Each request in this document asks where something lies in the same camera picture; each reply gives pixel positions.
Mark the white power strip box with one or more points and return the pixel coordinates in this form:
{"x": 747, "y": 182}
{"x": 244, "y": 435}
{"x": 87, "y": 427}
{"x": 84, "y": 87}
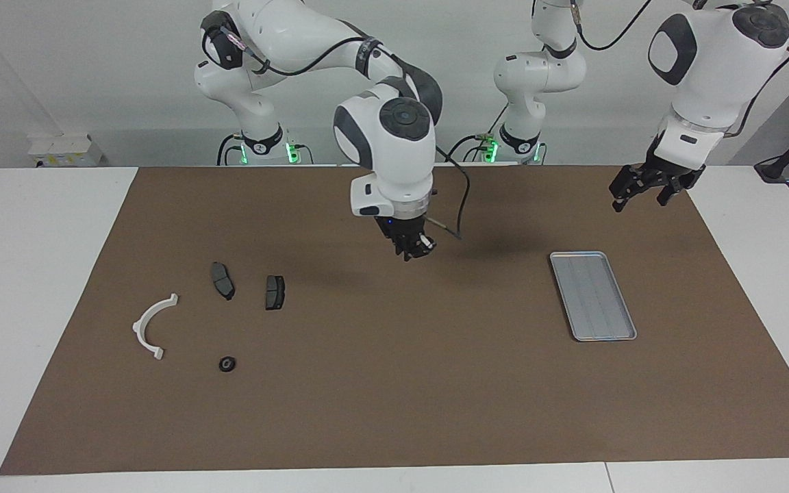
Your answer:
{"x": 66, "y": 150}

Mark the brown table mat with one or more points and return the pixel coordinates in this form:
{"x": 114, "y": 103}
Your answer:
{"x": 401, "y": 383}

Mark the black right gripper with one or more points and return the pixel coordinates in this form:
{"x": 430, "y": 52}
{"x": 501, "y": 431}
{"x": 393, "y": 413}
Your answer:
{"x": 401, "y": 226}

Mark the silver metal tray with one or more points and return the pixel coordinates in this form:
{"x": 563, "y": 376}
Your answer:
{"x": 593, "y": 294}

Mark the short dark grey brake pad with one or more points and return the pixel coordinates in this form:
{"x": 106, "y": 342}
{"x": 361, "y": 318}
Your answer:
{"x": 274, "y": 292}

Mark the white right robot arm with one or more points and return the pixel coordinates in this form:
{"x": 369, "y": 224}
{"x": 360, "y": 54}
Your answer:
{"x": 394, "y": 150}

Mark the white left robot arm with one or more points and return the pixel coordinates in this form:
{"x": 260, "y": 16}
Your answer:
{"x": 716, "y": 61}

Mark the long dark grey brake pad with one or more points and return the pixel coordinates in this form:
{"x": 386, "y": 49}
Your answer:
{"x": 222, "y": 281}

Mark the large black bearing gear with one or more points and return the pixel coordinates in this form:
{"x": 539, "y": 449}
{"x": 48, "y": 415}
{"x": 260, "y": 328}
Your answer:
{"x": 223, "y": 366}

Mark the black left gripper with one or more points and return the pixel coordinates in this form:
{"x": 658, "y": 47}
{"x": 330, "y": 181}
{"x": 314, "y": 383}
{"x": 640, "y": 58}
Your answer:
{"x": 668, "y": 170}

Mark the white curved plastic bracket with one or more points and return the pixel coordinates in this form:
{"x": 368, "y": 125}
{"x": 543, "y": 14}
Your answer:
{"x": 138, "y": 330}

